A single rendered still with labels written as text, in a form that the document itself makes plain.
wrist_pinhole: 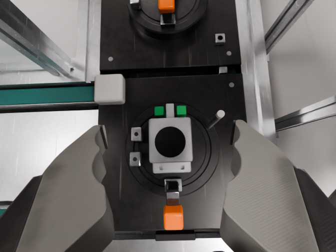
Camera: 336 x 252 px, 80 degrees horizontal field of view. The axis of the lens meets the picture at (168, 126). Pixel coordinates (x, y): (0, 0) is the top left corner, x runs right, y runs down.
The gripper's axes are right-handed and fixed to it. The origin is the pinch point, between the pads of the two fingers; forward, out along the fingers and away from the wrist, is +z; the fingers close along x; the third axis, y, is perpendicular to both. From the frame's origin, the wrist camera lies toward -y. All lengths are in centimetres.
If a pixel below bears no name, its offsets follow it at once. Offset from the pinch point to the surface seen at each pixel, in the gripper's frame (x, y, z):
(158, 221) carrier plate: -2.5, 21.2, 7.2
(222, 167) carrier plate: 7.5, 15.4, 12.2
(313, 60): 31.3, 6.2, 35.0
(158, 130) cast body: -1.2, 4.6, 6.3
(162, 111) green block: -1.1, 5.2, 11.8
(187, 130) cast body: 1.7, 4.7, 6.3
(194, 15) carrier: 4.2, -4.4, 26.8
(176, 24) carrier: 1.3, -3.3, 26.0
